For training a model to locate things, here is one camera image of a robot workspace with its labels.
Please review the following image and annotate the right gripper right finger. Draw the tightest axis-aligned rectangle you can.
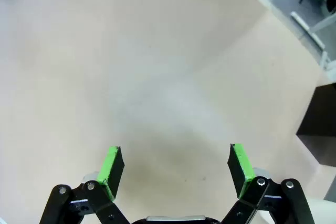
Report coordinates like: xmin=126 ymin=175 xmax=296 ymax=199
xmin=220 ymin=144 xmax=316 ymax=224

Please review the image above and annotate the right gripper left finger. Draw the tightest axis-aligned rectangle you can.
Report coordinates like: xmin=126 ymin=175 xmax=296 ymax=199
xmin=39 ymin=146 xmax=129 ymax=224

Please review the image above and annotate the dark box at table edge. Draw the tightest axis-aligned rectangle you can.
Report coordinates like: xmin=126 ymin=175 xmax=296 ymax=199
xmin=296 ymin=83 xmax=336 ymax=168

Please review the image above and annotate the white aluminium frame bar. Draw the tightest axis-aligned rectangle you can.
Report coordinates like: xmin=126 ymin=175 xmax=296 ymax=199
xmin=290 ymin=11 xmax=332 ymax=71

